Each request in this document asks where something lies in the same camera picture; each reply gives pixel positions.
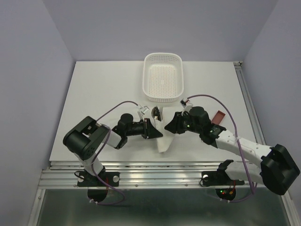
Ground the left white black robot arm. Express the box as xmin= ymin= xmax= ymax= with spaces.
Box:
xmin=63 ymin=113 xmax=163 ymax=187

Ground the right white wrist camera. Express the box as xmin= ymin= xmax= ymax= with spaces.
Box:
xmin=180 ymin=98 xmax=193 ymax=115

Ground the aluminium front rail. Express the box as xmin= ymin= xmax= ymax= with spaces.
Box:
xmin=39 ymin=161 xmax=290 ymax=189

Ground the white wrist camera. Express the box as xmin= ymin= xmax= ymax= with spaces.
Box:
xmin=180 ymin=98 xmax=193 ymax=115
xmin=136 ymin=105 xmax=150 ymax=120

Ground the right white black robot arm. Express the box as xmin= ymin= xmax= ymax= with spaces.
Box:
xmin=165 ymin=106 xmax=300 ymax=195

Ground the red plastic utensil tray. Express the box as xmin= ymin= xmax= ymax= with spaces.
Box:
xmin=211 ymin=111 xmax=225 ymax=125

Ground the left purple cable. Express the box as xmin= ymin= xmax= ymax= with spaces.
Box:
xmin=90 ymin=100 xmax=125 ymax=205

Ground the aluminium right side rail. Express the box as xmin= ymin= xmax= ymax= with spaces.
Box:
xmin=233 ymin=62 xmax=266 ymax=145

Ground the white perforated plastic basket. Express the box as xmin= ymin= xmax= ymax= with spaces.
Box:
xmin=142 ymin=52 xmax=184 ymax=103

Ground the green handled spoon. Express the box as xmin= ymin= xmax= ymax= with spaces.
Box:
xmin=151 ymin=106 xmax=161 ymax=121

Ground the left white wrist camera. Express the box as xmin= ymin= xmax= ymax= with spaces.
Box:
xmin=136 ymin=105 xmax=150 ymax=120

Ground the green handled fork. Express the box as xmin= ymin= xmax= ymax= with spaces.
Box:
xmin=158 ymin=107 xmax=163 ymax=121

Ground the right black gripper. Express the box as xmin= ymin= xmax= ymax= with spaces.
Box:
xmin=163 ymin=111 xmax=202 ymax=135

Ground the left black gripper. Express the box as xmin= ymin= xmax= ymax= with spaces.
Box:
xmin=125 ymin=118 xmax=163 ymax=139

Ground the white paper napkin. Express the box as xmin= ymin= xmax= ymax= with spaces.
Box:
xmin=153 ymin=116 xmax=174 ymax=153

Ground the aluminium rail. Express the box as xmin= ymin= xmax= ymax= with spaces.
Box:
xmin=233 ymin=62 xmax=266 ymax=145
xmin=39 ymin=161 xmax=290 ymax=189

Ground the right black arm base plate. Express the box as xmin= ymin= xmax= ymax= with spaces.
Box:
xmin=199 ymin=171 xmax=245 ymax=201

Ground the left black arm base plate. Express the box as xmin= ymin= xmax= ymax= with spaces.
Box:
xmin=74 ymin=170 xmax=119 ymax=202

